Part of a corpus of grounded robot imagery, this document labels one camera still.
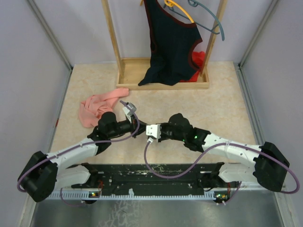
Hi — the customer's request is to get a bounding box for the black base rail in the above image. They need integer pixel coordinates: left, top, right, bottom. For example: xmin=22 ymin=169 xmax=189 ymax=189
xmin=72 ymin=163 xmax=228 ymax=196

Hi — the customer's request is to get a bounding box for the red cloth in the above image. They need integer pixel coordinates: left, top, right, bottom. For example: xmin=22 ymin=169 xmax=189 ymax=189
xmin=180 ymin=51 xmax=205 ymax=82

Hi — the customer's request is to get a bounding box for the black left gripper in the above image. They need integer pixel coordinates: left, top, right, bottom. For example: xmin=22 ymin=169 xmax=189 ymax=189
xmin=108 ymin=113 xmax=148 ymax=138

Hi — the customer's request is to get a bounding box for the pink cloth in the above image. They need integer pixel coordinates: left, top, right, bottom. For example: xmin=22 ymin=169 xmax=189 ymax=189
xmin=78 ymin=88 xmax=129 ymax=128

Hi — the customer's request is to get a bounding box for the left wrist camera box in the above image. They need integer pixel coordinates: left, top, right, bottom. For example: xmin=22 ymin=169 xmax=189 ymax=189
xmin=123 ymin=103 xmax=137 ymax=117

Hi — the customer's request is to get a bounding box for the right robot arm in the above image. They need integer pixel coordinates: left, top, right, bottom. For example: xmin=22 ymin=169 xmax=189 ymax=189
xmin=159 ymin=113 xmax=290 ymax=192

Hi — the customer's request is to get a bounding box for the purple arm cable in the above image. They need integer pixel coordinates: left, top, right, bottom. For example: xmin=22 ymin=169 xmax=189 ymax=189
xmin=143 ymin=140 xmax=300 ymax=205
xmin=17 ymin=100 xmax=141 ymax=208

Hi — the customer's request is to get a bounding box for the yellow clothes hanger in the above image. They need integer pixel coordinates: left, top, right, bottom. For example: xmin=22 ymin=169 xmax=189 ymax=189
xmin=140 ymin=0 xmax=196 ymax=24

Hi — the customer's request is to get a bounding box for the wooden clothes rack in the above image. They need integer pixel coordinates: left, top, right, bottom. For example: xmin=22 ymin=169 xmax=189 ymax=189
xmin=101 ymin=0 xmax=227 ymax=90

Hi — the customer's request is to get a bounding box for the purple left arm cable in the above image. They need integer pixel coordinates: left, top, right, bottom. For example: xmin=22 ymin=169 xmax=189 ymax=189
xmin=17 ymin=100 xmax=141 ymax=208

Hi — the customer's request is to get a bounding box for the dark navy tank top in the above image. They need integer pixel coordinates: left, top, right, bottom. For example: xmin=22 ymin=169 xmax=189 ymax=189
xmin=138 ymin=0 xmax=202 ymax=86

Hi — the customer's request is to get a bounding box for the grey blue clothes hanger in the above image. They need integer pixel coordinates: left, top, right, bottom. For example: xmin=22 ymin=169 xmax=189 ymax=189
xmin=187 ymin=0 xmax=226 ymax=41

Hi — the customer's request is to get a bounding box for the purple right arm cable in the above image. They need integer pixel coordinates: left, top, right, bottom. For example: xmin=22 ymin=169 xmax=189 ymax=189
xmin=143 ymin=140 xmax=300 ymax=205

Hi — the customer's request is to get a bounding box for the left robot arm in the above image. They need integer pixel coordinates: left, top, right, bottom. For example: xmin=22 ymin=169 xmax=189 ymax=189
xmin=17 ymin=112 xmax=147 ymax=202

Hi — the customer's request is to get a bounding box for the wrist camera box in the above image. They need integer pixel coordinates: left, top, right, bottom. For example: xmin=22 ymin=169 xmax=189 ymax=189
xmin=145 ymin=124 xmax=161 ymax=143
xmin=123 ymin=103 xmax=137 ymax=117

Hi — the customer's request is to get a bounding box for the white cable duct strip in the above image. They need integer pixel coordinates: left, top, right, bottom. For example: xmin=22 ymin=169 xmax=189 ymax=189
xmin=45 ymin=189 xmax=232 ymax=201

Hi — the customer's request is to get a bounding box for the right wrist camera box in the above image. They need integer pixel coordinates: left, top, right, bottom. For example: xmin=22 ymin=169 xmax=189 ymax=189
xmin=145 ymin=124 xmax=161 ymax=143

